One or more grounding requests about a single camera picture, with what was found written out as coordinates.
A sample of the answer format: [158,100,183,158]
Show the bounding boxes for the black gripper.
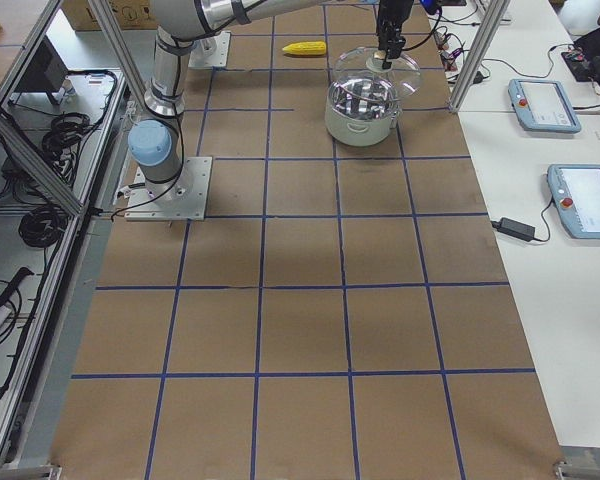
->
[376,0,413,69]

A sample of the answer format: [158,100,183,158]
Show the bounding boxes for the glass pot lid gold knob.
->
[333,47,422,98]

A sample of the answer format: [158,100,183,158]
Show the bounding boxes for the yellow corn cob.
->
[282,41,327,57]

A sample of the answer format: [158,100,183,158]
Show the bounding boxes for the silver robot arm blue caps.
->
[128,1,415,203]

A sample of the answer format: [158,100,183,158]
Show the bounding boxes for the pale green cooking pot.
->
[325,77,401,147]

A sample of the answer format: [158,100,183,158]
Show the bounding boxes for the far blue teach pendant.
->
[508,79,581,134]

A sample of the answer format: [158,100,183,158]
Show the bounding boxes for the blue teach pendant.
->
[547,164,600,240]
[508,79,581,134]

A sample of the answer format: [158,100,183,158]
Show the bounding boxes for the black power adapter brick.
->
[491,217,536,242]

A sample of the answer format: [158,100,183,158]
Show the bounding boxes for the near blue teach pendant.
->
[547,164,600,240]

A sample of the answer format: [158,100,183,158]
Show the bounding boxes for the cardboard box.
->
[61,0,159,32]

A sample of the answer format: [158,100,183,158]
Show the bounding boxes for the brown paper table mat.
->
[51,1,561,479]

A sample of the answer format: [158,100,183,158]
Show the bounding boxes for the black monitor on shelf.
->
[15,36,68,105]

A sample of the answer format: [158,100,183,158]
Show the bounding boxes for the small circuit board with wires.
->
[434,28,464,72]

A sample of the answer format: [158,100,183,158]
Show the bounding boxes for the aluminium frame post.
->
[449,0,509,113]

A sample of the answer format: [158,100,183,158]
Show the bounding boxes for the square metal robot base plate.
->
[123,157,213,221]

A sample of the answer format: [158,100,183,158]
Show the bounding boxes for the coiled black cable bundle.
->
[19,205,64,249]

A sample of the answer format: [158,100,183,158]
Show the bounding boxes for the aluminium frame diagonal strut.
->
[0,106,83,216]

